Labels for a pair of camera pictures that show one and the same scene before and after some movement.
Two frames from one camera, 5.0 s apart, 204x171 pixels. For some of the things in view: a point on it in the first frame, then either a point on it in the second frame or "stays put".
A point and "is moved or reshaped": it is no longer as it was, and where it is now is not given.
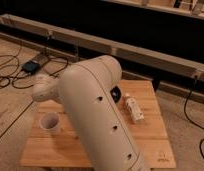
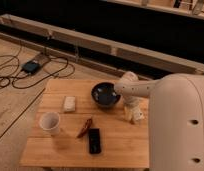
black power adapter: [31, 66] stays put
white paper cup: [50, 123] stays put
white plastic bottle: [133, 108] is moved or reshaped
